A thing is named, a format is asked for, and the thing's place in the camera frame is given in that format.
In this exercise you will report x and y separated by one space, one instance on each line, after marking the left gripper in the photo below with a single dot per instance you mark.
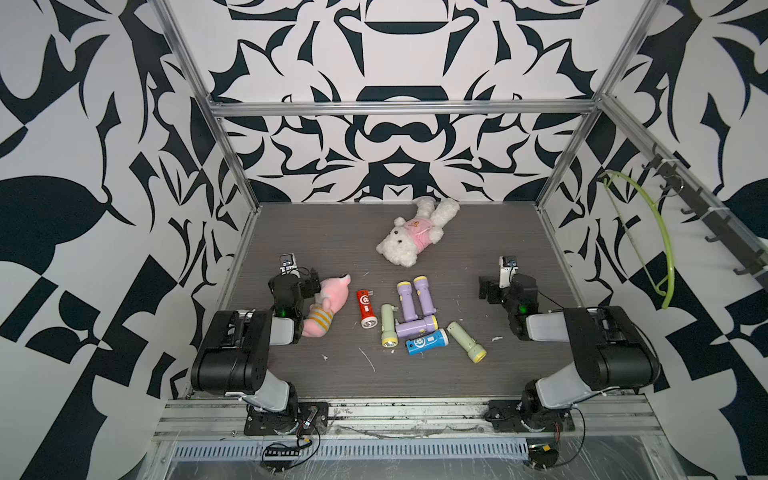
310 288

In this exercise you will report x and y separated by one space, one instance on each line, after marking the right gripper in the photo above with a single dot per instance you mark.
494 290

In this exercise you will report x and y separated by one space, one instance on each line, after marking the green flashlight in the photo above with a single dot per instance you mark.
475 352
389 337

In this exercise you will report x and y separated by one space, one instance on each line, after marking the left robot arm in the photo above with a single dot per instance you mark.
232 360

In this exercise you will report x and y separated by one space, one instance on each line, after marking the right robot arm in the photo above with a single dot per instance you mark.
609 352

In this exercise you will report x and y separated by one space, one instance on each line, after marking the purple flashlight right upright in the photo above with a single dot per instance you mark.
422 287

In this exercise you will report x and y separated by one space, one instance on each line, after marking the purple flashlight upright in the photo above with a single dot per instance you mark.
405 292
422 287

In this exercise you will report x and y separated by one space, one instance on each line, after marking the purple flashlight lying sideways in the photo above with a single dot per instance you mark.
417 328

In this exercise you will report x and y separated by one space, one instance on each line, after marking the purple flashlight left upright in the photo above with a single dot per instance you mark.
405 292

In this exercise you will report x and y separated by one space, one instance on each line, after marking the blue flashlight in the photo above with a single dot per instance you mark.
420 345

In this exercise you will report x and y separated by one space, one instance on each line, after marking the pink striped plush pig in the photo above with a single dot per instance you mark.
333 295

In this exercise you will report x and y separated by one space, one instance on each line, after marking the white teddy bear pink shirt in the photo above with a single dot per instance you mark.
409 238

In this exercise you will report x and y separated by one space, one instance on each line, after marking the black hook rack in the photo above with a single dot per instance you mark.
702 205

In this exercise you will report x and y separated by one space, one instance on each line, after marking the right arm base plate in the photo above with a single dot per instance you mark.
515 416

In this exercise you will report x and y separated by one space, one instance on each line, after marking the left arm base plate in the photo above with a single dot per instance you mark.
303 417

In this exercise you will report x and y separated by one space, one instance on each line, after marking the green hoop on wall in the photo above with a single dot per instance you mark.
665 286

